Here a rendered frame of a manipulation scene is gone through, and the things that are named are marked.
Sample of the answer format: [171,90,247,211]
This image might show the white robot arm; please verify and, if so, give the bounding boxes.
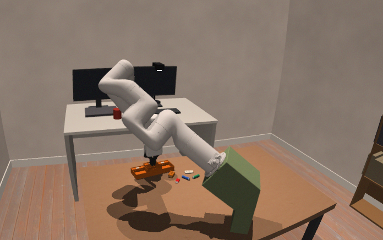
[99,59,226,177]

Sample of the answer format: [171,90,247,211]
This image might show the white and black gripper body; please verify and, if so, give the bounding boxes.
[144,144,162,157]

